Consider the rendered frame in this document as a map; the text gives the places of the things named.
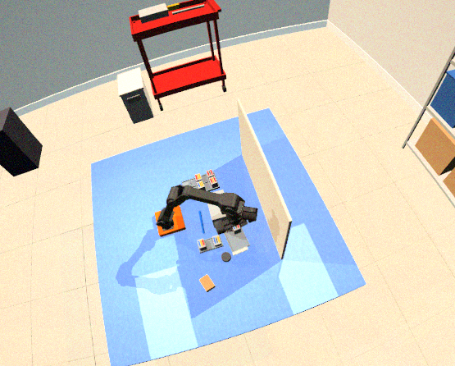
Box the beige flat panel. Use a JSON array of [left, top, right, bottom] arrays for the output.
[[237, 98, 292, 260]]

